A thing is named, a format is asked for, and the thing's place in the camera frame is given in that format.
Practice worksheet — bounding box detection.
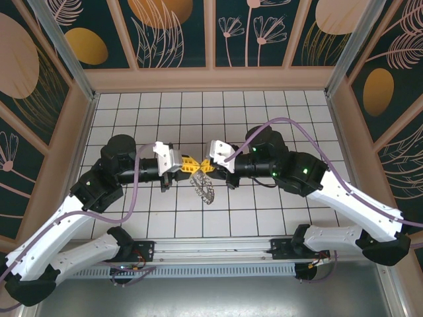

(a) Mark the silver table edge strip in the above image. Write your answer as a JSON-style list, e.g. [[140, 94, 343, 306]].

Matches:
[[325, 93, 367, 215], [64, 93, 100, 215]]

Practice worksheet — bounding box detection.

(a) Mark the orange power connector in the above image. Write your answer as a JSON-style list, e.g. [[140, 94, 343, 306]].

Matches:
[[130, 252, 148, 274], [307, 257, 332, 269]]

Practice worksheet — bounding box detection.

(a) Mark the dark panel with pale leaves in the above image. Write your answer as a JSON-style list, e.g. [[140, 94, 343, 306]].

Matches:
[[376, 123, 423, 237]]

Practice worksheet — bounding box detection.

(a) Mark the dark panel, oval and feather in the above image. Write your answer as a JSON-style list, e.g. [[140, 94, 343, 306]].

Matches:
[[345, 0, 423, 143]]

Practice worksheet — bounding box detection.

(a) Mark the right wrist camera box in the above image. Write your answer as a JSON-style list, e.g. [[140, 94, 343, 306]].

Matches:
[[202, 139, 241, 173]]

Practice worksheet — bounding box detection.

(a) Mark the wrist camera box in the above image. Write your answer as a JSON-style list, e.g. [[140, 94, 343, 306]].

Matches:
[[153, 141, 183, 178], [202, 139, 241, 173]]

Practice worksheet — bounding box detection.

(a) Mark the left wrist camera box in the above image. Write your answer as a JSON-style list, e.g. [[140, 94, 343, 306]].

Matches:
[[153, 141, 183, 178]]

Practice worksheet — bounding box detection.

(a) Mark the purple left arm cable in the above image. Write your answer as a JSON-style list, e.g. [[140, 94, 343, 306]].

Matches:
[[0, 143, 156, 311]]

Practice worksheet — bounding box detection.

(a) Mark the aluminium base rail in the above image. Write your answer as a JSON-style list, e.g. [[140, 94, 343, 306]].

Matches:
[[153, 239, 274, 264]]

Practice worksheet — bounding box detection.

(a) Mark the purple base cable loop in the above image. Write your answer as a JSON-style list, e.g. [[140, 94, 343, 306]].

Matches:
[[100, 260, 157, 287], [295, 259, 338, 285]]

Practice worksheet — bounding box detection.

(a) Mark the grey slotted cable duct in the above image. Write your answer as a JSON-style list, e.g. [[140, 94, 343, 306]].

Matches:
[[71, 263, 297, 279]]

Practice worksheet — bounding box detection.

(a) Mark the aluminium corner post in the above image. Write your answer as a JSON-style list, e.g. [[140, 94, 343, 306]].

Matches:
[[28, 0, 100, 102], [323, 0, 394, 97]]

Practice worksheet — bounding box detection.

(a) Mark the aluminium frame beam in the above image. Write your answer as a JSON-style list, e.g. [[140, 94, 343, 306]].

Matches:
[[379, 264, 409, 317]]

